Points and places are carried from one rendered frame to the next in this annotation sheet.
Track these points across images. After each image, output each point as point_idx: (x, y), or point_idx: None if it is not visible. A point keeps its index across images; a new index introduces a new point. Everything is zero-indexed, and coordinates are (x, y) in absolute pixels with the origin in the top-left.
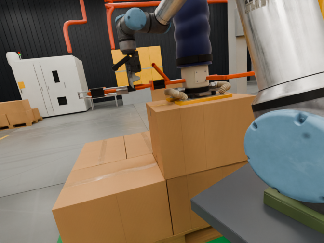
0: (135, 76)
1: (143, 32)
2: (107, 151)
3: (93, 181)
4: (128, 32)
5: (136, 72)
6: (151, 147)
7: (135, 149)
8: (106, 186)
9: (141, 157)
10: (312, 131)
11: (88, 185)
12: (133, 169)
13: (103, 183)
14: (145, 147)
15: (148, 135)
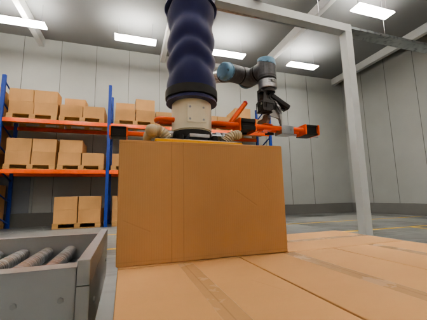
0: (261, 120)
1: (243, 84)
2: (419, 255)
3: (334, 236)
4: (257, 84)
5: (262, 113)
6: (306, 259)
7: (346, 257)
8: (308, 235)
9: (302, 247)
10: None
11: (333, 235)
12: (295, 240)
13: (316, 235)
14: (322, 259)
15: (395, 294)
